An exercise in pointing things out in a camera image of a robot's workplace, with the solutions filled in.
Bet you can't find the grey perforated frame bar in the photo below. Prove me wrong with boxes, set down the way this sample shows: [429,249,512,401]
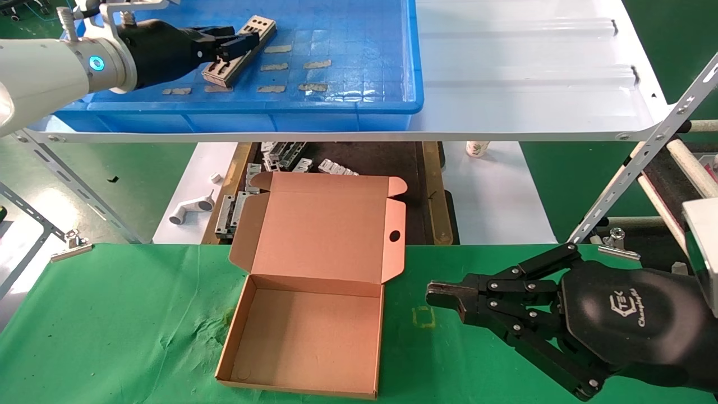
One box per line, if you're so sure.
[0,181,65,301]

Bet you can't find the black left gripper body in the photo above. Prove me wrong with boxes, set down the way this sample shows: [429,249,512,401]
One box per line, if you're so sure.
[118,19,206,89]

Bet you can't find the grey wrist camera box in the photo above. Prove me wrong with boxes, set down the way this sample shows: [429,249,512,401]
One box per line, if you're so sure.
[56,0,172,41]
[682,198,718,319]

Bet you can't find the white metal shelf board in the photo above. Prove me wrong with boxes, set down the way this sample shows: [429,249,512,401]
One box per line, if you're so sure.
[11,0,674,144]

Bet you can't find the silver binder clip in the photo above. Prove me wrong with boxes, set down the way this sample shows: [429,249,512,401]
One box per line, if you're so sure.
[597,227,641,262]
[50,229,93,263]

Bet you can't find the blue plastic tray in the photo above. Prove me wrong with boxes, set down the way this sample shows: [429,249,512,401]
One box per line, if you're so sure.
[53,0,424,133]

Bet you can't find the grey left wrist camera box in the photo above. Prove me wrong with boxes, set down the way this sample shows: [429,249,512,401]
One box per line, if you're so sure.
[56,0,172,41]

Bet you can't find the wheeled chair base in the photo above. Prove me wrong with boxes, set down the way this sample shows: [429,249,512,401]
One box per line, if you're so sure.
[0,0,52,21]

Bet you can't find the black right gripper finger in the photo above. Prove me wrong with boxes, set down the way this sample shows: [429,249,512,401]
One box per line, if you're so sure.
[426,242,582,305]
[427,294,607,401]

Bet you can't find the ribbed silver metal bracket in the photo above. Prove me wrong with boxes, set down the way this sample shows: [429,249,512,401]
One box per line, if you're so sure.
[318,159,360,176]

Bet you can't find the open brown cardboard box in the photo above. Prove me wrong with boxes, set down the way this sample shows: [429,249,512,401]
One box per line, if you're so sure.
[216,171,408,400]

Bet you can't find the green table cloth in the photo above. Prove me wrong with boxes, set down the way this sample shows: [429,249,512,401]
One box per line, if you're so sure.
[0,242,718,404]

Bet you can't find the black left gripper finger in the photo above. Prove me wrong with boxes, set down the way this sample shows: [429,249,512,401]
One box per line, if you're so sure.
[191,25,261,49]
[194,44,253,65]

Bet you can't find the metal parts pile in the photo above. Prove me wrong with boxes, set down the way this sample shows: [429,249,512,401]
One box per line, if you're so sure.
[202,141,456,246]

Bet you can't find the white pipe fitting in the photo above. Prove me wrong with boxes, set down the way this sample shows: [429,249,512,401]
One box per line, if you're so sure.
[168,190,215,226]

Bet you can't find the grey perforated shelf brace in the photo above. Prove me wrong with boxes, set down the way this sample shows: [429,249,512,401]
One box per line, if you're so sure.
[11,132,141,243]
[568,52,718,243]

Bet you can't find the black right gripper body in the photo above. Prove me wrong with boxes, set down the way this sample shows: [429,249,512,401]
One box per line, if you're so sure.
[558,261,718,393]

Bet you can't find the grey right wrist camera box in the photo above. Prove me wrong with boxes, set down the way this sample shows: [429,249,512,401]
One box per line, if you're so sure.
[682,198,718,319]

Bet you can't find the long silver metal bracket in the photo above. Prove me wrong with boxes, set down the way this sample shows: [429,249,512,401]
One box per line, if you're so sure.
[278,141,308,169]

